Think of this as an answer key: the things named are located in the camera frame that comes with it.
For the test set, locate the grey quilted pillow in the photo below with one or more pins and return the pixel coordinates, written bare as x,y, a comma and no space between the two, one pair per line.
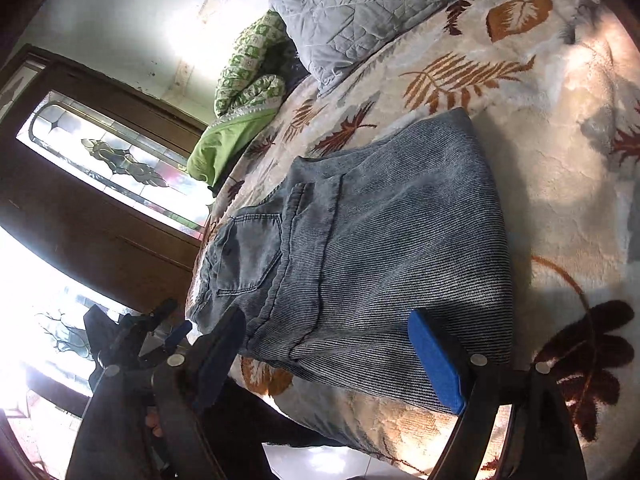
360,15

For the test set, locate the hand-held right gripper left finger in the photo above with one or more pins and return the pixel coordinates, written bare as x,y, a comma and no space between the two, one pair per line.
217,360

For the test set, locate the person's left hand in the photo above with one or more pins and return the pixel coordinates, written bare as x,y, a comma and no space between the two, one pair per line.
154,422

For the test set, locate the lime green cloth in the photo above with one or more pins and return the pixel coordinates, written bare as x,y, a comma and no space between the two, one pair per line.
220,145

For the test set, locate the grey-blue denim pants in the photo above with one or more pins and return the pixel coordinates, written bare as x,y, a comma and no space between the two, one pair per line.
375,260

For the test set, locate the wooden door with stained glass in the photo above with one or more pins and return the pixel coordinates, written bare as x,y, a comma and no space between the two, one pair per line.
100,240

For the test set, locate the dark blue cloth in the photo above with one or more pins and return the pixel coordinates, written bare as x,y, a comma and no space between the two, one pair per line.
290,65

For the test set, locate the leaf-print plush blanket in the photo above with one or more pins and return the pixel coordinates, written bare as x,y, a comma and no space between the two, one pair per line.
550,160

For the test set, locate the green patterned quilt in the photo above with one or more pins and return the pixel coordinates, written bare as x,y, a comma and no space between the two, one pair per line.
245,60

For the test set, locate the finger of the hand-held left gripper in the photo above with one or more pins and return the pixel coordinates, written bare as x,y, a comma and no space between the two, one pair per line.
162,310
177,336

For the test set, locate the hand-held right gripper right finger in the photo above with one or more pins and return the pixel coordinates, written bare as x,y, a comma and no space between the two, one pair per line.
435,360

